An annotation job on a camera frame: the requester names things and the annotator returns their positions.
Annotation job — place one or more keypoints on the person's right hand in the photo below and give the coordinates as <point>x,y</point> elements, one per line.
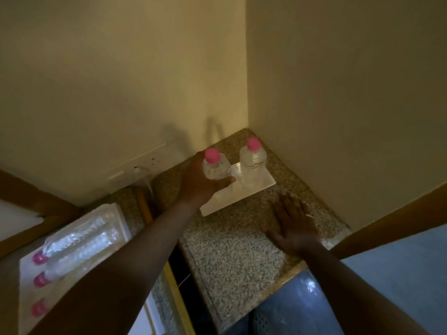
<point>295,228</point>

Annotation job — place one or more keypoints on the person's left hand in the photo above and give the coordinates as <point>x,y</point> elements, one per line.
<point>194,186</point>

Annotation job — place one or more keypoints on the person's right thumb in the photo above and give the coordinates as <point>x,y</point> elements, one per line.
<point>276,235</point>

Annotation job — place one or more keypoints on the person's right middle finger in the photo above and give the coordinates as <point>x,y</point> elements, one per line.
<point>290,207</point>

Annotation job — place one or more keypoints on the person's left thumb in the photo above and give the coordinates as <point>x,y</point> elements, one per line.
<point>222,183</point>

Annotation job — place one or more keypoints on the person's right little finger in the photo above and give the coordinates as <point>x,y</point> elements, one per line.
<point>316,228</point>

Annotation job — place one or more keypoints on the clear water bottle pink cap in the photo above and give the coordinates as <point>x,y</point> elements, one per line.
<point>40,308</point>
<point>78,256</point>
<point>75,237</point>
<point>215,165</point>
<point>252,158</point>

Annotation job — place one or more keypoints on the person's left forearm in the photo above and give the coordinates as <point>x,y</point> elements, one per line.
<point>118,265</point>

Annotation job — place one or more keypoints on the person's right forearm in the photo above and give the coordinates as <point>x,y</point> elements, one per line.
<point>356,296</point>

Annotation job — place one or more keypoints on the small white rectangular tray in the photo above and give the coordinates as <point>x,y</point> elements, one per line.
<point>241,191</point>

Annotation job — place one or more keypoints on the person's blue jeans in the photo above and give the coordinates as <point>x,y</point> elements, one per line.
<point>290,307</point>

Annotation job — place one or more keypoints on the brown wooden bed edge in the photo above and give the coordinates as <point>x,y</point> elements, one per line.
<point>391,223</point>

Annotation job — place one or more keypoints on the blue bed sheet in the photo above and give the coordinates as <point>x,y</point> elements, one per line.
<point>405,272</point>

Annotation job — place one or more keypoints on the large white tray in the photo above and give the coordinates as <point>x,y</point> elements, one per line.
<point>35,275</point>

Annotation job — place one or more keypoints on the white wall socket plate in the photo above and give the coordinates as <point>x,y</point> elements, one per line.
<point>138,163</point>

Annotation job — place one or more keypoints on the brown wooden frame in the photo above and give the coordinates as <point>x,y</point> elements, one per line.
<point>38,205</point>

